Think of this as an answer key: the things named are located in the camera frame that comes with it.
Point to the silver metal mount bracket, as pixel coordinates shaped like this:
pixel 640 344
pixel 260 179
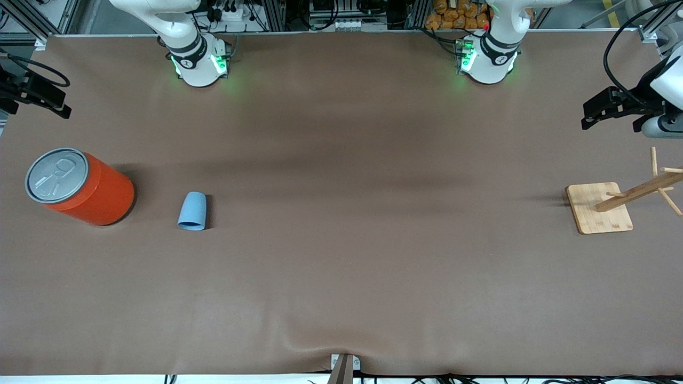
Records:
pixel 356 364

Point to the red can grey lid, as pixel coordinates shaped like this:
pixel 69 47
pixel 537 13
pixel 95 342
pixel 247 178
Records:
pixel 101 197

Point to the white corner bracket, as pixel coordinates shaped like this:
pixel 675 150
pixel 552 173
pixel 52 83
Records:
pixel 40 44
pixel 649 35

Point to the white power strip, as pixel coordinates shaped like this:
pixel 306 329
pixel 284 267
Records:
pixel 235 13

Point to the brown camera pole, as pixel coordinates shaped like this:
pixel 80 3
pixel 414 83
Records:
pixel 341 373

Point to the aluminium frame profile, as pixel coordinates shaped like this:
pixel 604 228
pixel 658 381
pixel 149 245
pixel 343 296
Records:
pixel 37 24
pixel 273 13

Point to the brown table mat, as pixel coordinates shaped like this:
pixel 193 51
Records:
pixel 341 266

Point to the grey control box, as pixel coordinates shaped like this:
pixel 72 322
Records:
pixel 347 24

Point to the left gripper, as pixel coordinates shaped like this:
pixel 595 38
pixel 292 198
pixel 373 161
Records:
pixel 638 98

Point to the orange packets pile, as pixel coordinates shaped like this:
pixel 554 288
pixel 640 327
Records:
pixel 453 16

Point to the light blue cup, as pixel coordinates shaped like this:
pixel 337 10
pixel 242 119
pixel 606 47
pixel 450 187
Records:
pixel 192 210

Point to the wooden mug rack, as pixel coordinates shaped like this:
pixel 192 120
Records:
pixel 597 213

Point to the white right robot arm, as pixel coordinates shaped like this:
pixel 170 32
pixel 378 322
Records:
pixel 197 69

